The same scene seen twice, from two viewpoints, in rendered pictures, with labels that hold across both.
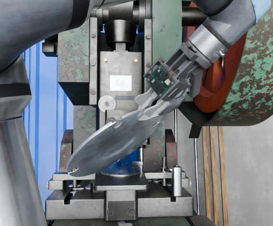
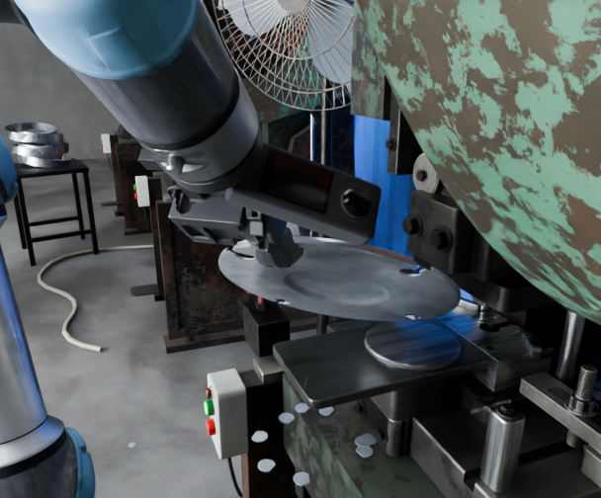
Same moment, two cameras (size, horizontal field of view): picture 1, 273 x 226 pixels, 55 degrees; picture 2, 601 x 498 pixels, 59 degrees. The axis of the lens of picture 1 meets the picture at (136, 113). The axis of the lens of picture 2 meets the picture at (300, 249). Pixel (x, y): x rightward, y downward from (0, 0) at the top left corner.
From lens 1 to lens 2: 0.73 m
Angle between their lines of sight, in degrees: 75
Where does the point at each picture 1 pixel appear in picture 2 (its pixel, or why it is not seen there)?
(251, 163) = not seen: outside the picture
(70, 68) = (364, 84)
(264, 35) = (422, 36)
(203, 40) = not seen: hidden behind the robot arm
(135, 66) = not seen: hidden behind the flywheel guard
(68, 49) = (362, 40)
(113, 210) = (364, 408)
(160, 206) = (446, 472)
